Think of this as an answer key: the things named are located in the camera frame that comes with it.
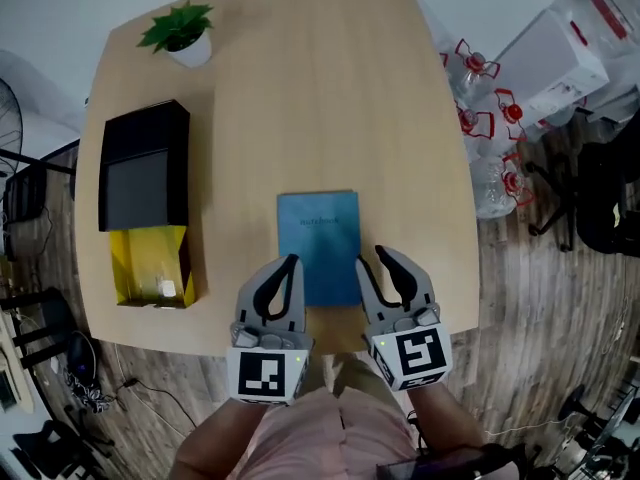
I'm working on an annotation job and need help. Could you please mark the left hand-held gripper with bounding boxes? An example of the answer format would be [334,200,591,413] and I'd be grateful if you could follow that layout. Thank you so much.
[226,253,317,408]

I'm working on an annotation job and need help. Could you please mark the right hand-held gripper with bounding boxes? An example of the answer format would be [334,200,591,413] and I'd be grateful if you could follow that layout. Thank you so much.
[354,244,454,394]

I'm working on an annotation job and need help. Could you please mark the blue notebook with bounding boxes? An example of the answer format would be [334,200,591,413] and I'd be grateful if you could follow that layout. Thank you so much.
[276,190,363,308]

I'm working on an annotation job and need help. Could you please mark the black and yellow tray box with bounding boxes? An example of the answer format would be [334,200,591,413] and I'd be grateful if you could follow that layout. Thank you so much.
[97,98,197,311]

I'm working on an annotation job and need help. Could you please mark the person's right forearm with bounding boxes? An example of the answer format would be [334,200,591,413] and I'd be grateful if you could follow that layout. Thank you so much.
[405,383,490,469]

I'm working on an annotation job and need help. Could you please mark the person's left forearm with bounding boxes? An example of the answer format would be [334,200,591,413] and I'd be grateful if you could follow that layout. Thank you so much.
[174,398,269,480]

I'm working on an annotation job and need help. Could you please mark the black office chair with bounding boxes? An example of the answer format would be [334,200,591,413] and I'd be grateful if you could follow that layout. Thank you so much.
[523,87,640,258]
[10,403,117,480]

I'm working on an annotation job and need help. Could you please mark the person's khaki trousers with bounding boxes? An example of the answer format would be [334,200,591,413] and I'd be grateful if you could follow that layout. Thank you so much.
[299,350,384,402]

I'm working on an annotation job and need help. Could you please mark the person's pink shirt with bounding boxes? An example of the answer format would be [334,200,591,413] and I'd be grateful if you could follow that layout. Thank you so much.
[225,386,424,480]

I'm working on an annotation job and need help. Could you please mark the black rounded floor device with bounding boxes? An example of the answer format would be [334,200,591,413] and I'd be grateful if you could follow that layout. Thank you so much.
[65,329,100,383]

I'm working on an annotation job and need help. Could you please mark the black round stand base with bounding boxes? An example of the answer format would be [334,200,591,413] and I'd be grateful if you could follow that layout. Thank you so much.
[556,383,587,423]

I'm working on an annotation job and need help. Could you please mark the black flat floor rack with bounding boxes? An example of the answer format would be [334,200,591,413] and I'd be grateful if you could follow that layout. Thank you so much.
[3,165,50,225]

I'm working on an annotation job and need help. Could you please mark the side desk with black legs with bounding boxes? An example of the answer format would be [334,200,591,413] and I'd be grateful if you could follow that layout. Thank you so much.
[0,287,70,415]

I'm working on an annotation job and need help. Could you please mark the green plant in white pot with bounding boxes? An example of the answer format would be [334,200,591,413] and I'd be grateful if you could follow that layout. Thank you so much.
[135,0,216,70]

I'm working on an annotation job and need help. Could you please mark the black standing fan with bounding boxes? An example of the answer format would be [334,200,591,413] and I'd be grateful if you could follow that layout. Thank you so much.
[0,75,76,179]

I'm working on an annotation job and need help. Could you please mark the black floor cable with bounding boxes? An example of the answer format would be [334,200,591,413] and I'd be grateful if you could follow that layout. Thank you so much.
[113,376,200,430]

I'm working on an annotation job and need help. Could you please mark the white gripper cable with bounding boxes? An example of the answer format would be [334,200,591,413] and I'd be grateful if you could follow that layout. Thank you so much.
[480,412,579,438]

